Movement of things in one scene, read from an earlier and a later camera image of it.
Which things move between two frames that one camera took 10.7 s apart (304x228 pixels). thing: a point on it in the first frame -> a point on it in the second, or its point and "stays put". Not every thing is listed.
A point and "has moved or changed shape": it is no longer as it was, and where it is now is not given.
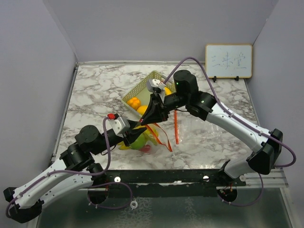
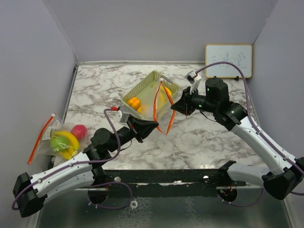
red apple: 146,149 -> 80,131
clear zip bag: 181,122 has moved or changed shape
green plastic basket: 136,99 stays put
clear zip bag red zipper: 151,139 -> 62,140
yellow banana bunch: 151,133 -> 73,142
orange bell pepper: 134,102 stays put
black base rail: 150,183 stays put
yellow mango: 141,109 stays put
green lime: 139,142 -> 59,144
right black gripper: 156,111 -> 184,105
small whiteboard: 228,61 stays put
